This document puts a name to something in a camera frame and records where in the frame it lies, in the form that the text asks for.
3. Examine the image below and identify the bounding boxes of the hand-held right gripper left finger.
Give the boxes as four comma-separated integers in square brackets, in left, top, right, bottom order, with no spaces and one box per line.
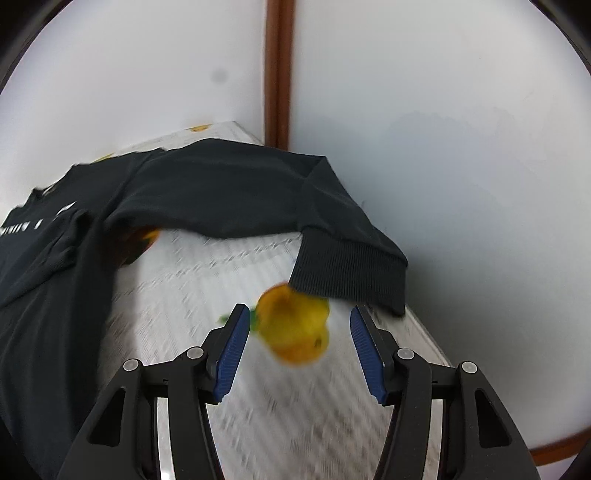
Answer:
[55,303,252,480]

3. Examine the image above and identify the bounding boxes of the brown wooden wall trim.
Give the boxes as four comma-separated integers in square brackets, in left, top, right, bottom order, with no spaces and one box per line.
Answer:
[264,0,296,151]

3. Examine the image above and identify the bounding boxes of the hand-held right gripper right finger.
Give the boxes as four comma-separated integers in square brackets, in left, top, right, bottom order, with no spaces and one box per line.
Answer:
[349,305,542,480]

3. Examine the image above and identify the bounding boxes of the fruit print tablecloth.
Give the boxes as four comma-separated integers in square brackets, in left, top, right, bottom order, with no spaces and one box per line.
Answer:
[88,121,455,480]

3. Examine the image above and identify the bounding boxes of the brown wooden baseboard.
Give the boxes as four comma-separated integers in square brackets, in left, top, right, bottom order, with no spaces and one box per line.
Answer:
[526,427,591,466]

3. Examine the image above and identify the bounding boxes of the black sweatshirt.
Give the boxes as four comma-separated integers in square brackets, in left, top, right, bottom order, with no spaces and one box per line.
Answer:
[0,137,409,480]

